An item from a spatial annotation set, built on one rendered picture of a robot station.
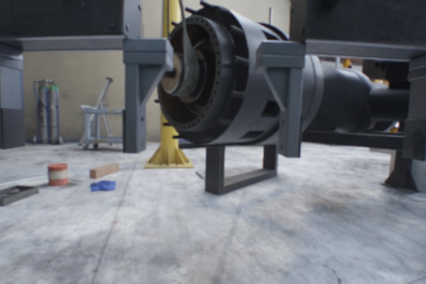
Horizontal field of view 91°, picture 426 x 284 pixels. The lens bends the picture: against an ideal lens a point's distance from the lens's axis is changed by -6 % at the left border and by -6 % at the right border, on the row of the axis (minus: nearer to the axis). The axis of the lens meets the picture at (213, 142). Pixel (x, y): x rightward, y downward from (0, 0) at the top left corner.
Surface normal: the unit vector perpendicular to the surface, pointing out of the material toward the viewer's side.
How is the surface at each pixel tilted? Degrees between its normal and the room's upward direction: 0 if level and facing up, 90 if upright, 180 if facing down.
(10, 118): 90
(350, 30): 90
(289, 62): 90
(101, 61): 90
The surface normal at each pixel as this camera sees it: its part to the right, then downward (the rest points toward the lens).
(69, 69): 0.26, 0.10
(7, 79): 1.00, 0.03
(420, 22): -0.01, 0.10
